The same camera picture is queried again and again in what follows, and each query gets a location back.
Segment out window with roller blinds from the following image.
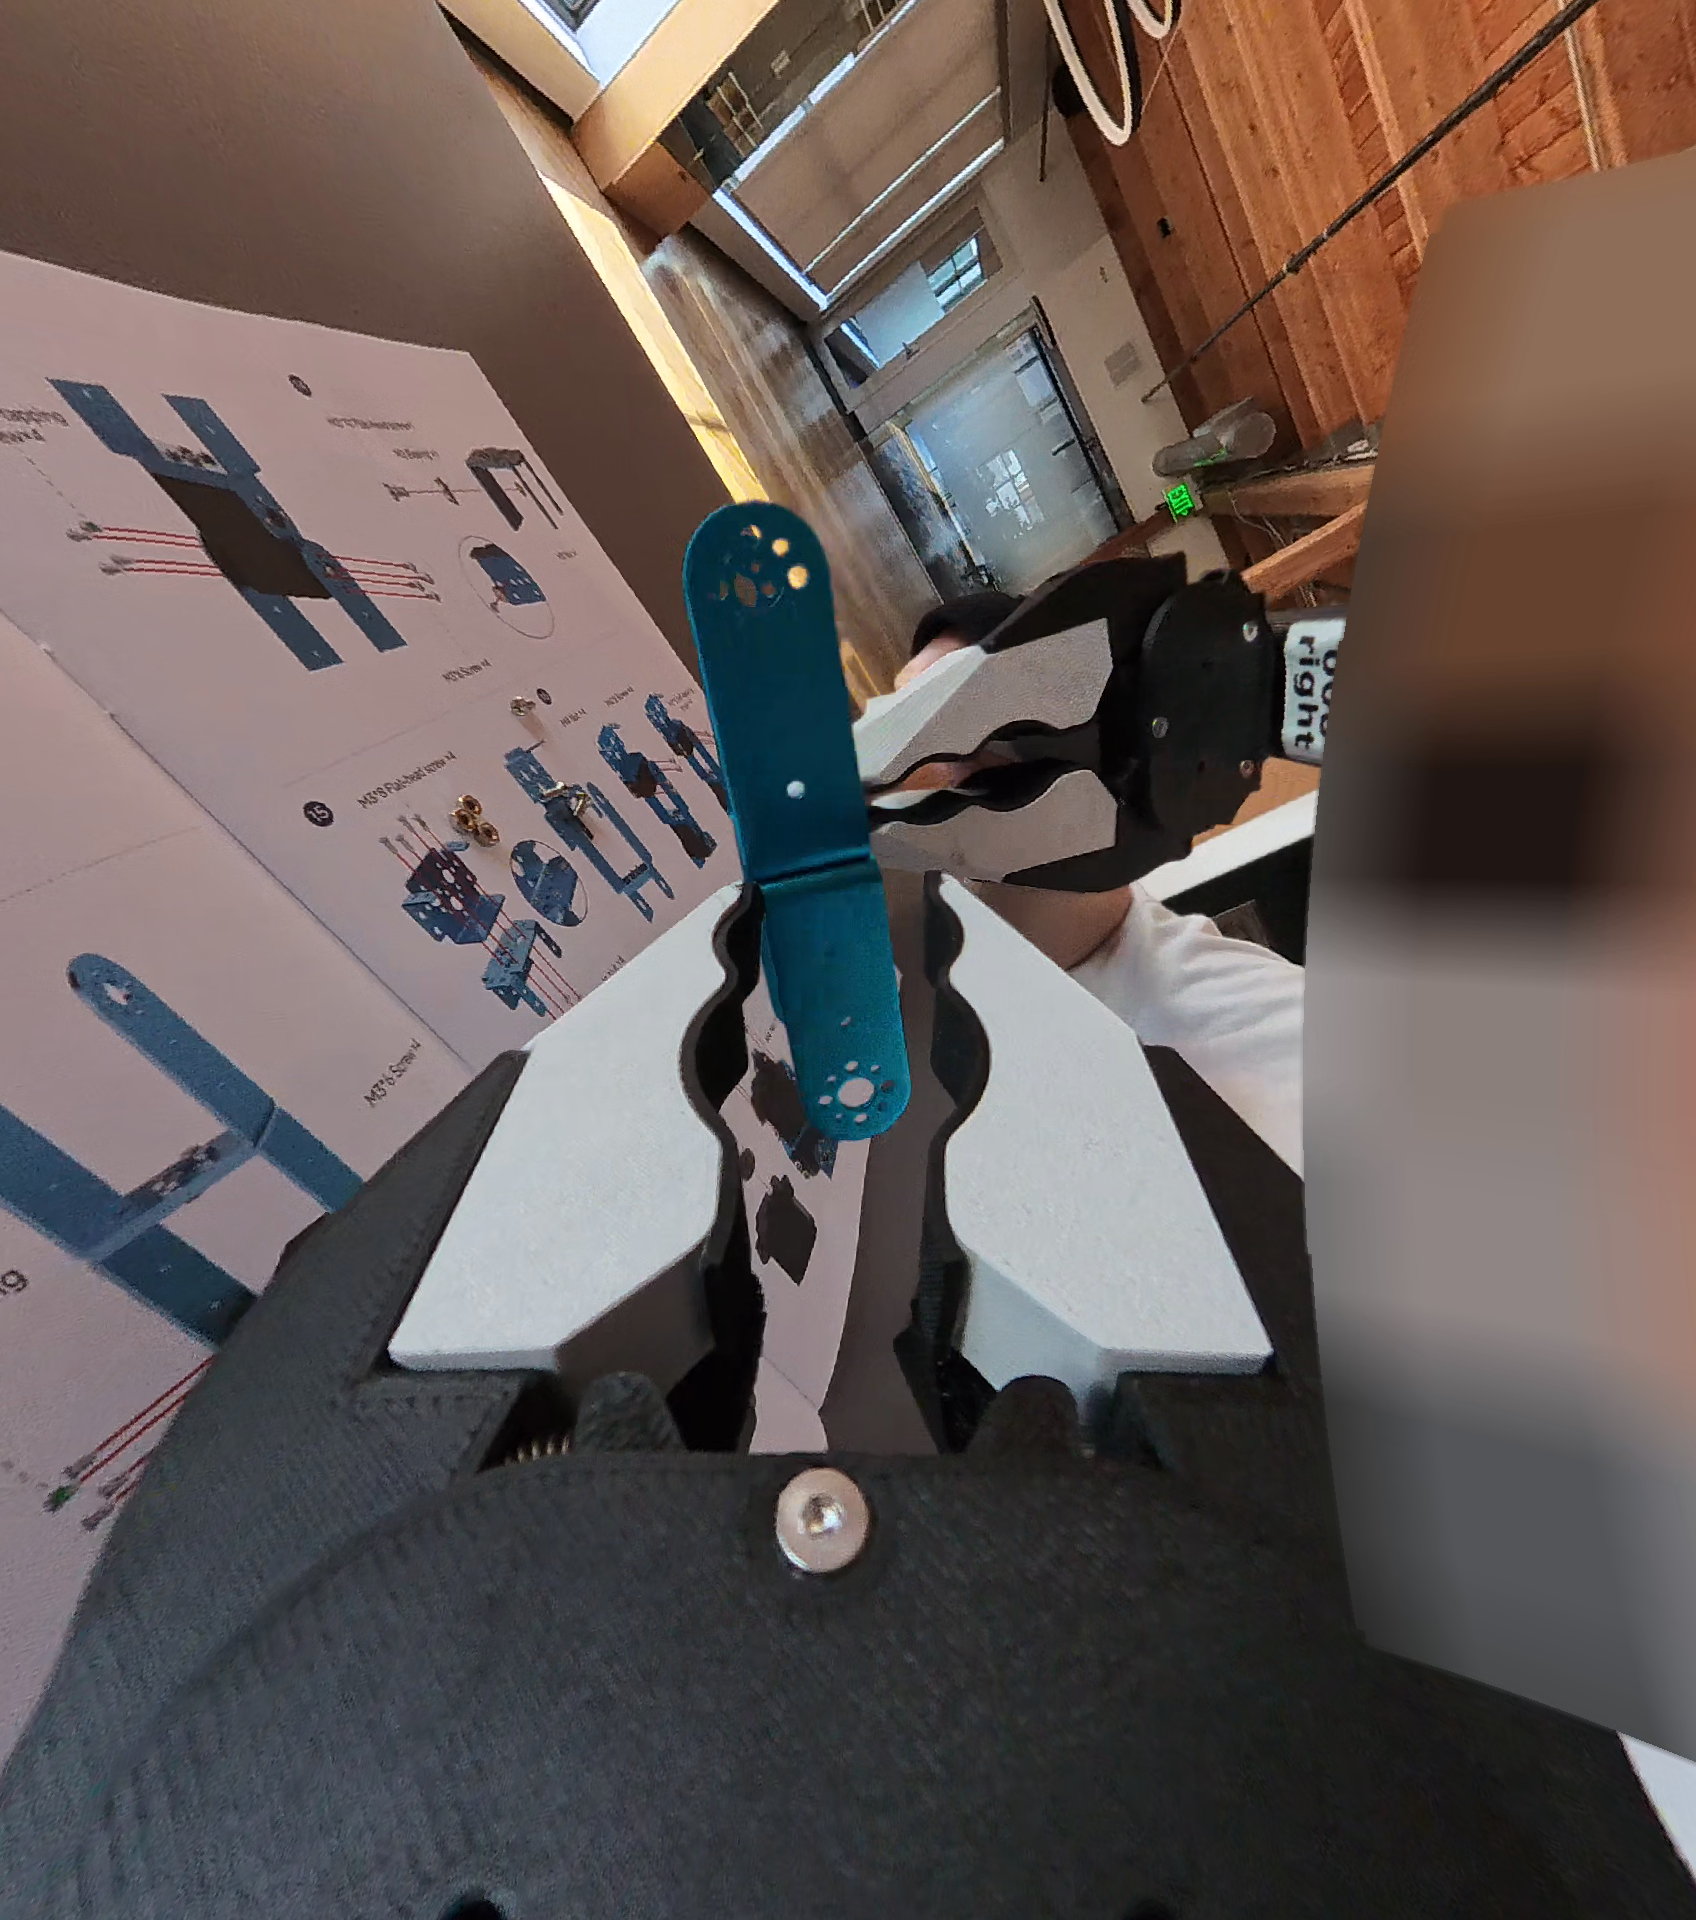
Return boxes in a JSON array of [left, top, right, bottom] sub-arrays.
[[659, 14, 1015, 309]]

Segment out dark grey desk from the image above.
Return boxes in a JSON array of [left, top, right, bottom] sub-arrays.
[[0, 0, 939, 1453]]

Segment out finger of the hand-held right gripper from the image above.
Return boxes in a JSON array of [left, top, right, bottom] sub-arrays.
[[865, 767, 1125, 894], [851, 622, 1120, 790]]

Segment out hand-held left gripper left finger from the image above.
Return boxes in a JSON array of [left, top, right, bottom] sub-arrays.
[[386, 882, 775, 1412]]

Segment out printed assembly manual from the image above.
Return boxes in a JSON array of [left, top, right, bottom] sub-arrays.
[[0, 224, 880, 1892]]

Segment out black ceiling rod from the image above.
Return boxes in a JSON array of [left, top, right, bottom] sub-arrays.
[[1140, 0, 1604, 403]]

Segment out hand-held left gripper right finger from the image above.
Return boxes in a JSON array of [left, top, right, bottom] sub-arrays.
[[895, 873, 1280, 1412]]

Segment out person's right forearm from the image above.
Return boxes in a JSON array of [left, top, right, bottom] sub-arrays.
[[959, 875, 1141, 974]]

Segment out person's white shirt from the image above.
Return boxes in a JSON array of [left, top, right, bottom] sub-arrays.
[[1069, 875, 1311, 1179]]

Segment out white ring pendant lamp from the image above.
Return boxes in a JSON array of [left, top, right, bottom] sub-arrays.
[[1039, 0, 1188, 149]]

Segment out glass double door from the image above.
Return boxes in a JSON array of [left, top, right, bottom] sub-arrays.
[[847, 321, 1138, 589]]

